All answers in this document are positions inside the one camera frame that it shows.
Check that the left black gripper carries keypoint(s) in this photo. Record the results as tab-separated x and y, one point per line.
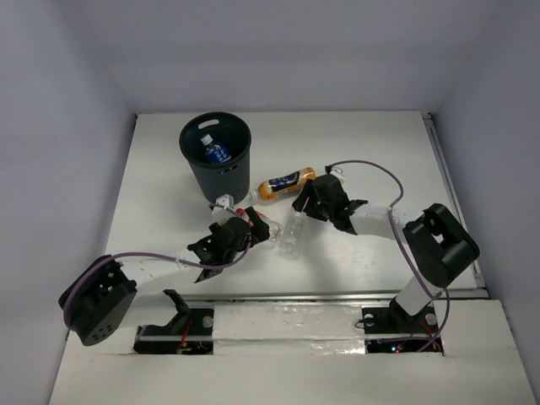
251	225

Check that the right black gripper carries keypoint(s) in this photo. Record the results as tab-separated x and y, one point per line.
300	202

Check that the clear unlabelled plastic bottle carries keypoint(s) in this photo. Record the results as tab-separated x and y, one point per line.
290	242

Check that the red label clear bottle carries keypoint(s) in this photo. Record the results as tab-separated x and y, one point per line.
275	228

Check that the dark blue label bottle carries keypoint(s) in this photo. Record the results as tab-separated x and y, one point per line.
215	152

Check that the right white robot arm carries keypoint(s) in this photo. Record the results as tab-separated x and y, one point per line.
432	241

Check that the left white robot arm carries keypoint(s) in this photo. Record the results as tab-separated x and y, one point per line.
96	304

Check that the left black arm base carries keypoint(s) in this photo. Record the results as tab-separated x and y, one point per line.
177	322

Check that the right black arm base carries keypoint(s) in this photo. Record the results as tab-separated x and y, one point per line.
393	319

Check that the dark grey plastic bin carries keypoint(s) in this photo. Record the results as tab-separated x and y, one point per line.
232	177

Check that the orange drink bottle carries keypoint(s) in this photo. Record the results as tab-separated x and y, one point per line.
278	186

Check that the white foam block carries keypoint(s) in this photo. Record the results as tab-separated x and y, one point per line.
287	330

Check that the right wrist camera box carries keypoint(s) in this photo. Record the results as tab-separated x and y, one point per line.
335	171

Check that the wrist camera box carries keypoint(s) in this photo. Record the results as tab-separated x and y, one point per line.
223	204
335	171

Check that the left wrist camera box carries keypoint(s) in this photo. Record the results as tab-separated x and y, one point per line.
223	204

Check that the aluminium rail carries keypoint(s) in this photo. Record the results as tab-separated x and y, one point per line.
379	295

